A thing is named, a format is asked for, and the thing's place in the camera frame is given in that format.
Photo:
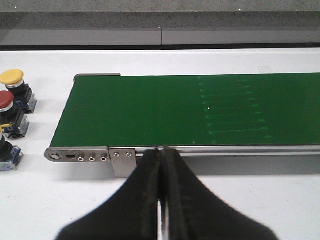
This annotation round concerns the grey stone counter slab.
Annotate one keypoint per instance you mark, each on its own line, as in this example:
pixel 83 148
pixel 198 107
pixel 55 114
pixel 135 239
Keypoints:
pixel 154 14

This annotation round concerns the aluminium conveyor side rail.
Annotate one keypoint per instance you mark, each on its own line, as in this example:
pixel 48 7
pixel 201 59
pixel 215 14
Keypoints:
pixel 248 150

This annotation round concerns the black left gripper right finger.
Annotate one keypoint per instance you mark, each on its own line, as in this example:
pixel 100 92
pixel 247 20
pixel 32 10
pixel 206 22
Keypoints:
pixel 195 213

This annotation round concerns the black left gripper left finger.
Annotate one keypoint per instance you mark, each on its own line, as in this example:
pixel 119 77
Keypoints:
pixel 130 214

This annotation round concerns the steel conveyor end plate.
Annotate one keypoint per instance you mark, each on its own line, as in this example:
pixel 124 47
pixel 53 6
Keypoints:
pixel 90 154

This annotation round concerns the steel conveyor mounting bracket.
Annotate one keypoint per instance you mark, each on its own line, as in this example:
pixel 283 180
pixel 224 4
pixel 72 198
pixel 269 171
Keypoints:
pixel 123 161

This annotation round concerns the yellow mushroom button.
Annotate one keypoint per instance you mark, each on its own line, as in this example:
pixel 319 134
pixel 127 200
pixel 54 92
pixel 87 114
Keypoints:
pixel 23 94
pixel 10 155

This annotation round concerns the green conveyor belt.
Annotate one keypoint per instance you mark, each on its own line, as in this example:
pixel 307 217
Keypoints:
pixel 191 110

